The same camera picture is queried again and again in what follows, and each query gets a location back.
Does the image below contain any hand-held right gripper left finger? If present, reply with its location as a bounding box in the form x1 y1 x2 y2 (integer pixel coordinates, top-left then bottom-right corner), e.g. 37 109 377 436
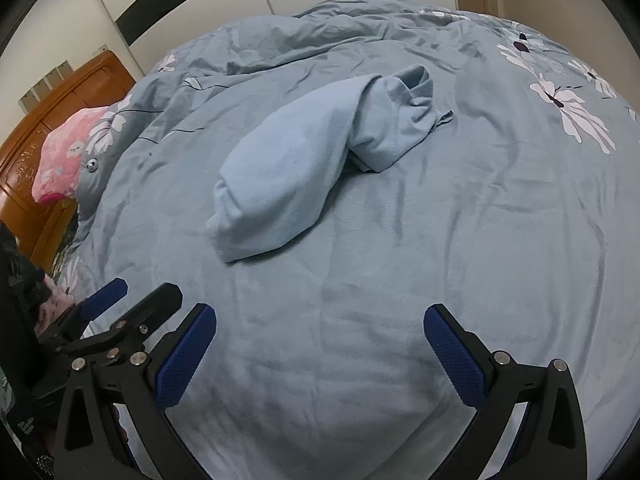
52 303 217 480

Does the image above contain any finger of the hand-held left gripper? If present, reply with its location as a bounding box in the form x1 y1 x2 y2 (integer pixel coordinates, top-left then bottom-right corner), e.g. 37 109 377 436
60 277 129 336
36 283 184 361

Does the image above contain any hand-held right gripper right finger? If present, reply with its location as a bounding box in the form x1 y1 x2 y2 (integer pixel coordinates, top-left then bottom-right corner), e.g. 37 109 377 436
423 303 589 480

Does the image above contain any light blue long-sleeve shirt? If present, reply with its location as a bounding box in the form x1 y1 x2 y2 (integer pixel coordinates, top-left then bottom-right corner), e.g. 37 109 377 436
206 64 455 264

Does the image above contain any blue floral blanket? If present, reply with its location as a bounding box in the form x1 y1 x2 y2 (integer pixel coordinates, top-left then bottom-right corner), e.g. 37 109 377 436
47 0 640 480

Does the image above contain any pink pillow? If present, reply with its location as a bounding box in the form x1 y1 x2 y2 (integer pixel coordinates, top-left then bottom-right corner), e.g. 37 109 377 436
31 105 118 206

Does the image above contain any wooden headboard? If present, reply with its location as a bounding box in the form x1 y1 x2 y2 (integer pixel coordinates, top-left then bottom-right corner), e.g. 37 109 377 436
0 52 137 273

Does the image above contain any white wardrobe with black stripe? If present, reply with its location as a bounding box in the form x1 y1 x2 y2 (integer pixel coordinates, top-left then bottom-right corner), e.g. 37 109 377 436
0 0 457 111

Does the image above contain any wall switch panel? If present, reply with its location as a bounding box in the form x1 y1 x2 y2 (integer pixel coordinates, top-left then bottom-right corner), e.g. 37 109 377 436
19 59 76 110

